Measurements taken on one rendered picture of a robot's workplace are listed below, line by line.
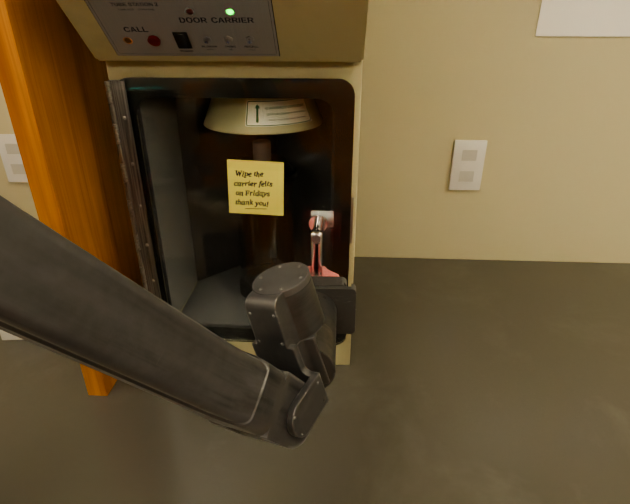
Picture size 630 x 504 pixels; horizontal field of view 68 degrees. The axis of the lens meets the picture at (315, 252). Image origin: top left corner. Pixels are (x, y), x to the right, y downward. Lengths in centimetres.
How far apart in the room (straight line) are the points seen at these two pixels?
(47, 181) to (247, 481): 44
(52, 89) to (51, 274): 42
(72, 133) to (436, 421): 63
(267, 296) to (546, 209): 89
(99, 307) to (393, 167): 88
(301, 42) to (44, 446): 62
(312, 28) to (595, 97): 76
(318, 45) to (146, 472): 56
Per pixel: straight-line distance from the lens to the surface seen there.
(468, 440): 72
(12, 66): 64
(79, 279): 29
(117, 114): 68
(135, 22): 59
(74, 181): 70
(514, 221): 121
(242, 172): 65
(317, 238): 61
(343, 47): 58
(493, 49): 109
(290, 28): 56
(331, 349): 49
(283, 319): 43
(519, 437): 75
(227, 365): 37
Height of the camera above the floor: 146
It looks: 27 degrees down
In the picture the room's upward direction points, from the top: straight up
